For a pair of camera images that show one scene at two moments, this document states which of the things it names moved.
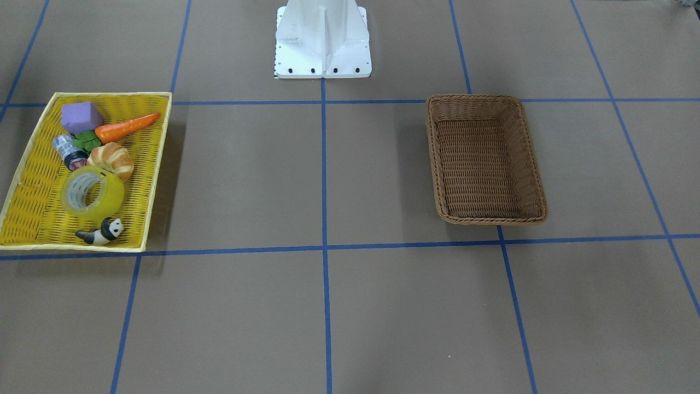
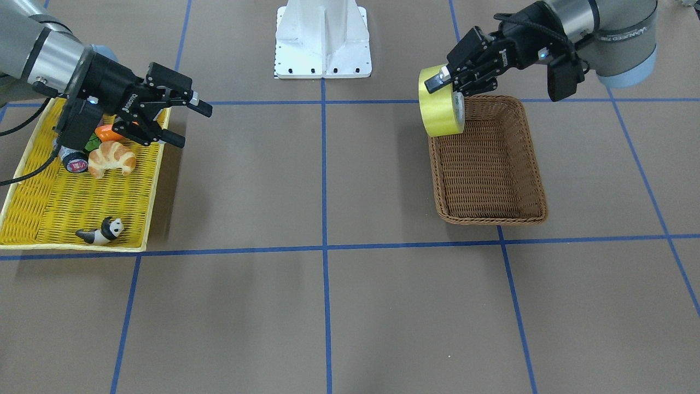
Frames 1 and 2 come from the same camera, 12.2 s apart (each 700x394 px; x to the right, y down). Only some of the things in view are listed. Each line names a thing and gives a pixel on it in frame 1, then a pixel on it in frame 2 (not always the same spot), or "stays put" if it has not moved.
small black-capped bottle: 74,156 stays put
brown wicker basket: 486,166 stays put
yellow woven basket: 34,215 stays put
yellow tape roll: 92,193 -> 441,111
